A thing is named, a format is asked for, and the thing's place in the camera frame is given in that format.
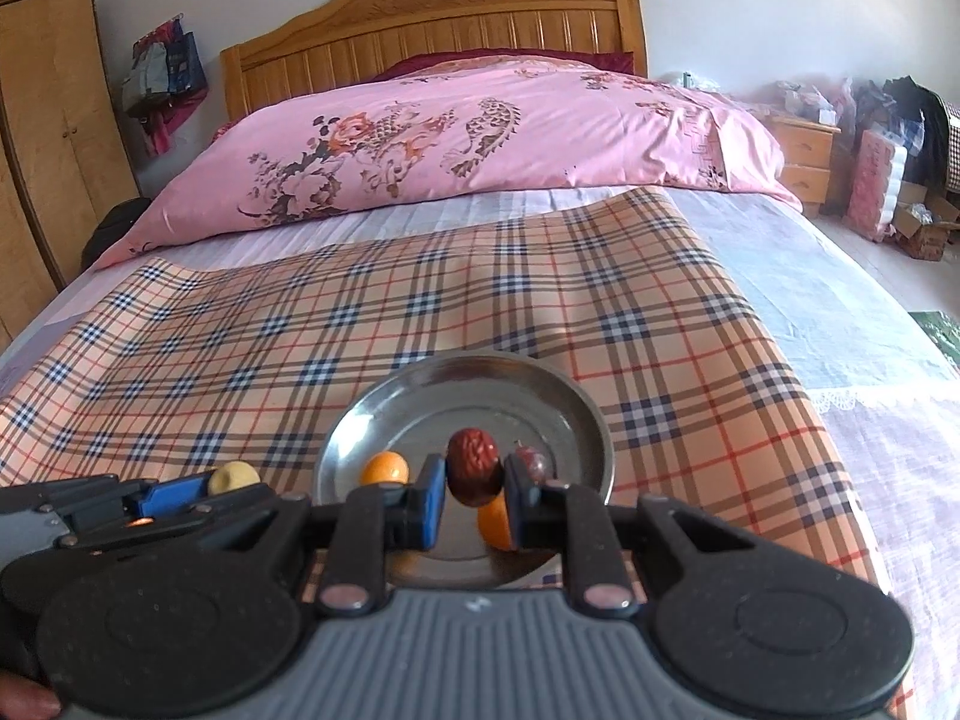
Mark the wooden wardrobe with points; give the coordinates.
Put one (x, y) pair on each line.
(52, 127)

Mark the dark orange mandarin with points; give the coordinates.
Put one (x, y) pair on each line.
(493, 523)

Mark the light striped bedsheet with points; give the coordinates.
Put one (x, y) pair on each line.
(787, 277)

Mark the hanging clothes bundle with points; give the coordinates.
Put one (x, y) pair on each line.
(165, 67)

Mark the pile of plastic bags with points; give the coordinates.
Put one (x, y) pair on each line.
(814, 101)

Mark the pink tissue roll pack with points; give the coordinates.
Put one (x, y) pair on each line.
(874, 180)

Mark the dark red pillow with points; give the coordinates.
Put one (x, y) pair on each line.
(615, 60)

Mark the plaid cloth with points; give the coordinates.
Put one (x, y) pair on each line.
(225, 360)

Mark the wooden nightstand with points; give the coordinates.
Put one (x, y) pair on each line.
(806, 150)

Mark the person's left hand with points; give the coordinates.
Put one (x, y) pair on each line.
(26, 701)

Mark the green patterned object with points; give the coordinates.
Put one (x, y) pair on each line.
(941, 334)

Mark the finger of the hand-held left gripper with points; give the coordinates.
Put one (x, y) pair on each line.
(225, 514)
(176, 496)

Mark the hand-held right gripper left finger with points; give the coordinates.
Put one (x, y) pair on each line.
(433, 502)

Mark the wooden headboard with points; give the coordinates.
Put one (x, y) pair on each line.
(450, 22)

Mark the cardboard box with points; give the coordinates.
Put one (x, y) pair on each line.
(926, 240)

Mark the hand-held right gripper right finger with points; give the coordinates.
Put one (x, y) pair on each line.
(516, 502)

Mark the checked fabric chair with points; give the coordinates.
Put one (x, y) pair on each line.
(952, 150)

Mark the tan longan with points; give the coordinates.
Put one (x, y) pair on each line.
(234, 476)

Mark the red floral pillow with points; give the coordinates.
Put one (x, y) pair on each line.
(223, 131)

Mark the dark clothes pile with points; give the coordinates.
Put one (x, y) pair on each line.
(915, 112)

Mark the dark red jujube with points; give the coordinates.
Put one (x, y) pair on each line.
(474, 465)

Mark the pink floral quilt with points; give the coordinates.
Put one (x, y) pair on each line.
(570, 135)

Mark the round metal plate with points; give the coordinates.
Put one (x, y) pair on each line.
(465, 405)

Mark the black bag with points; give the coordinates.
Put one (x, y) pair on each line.
(112, 232)

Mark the small bright orange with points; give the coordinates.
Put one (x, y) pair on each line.
(385, 467)

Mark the lavender lace-edged sheet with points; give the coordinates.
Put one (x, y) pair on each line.
(900, 502)

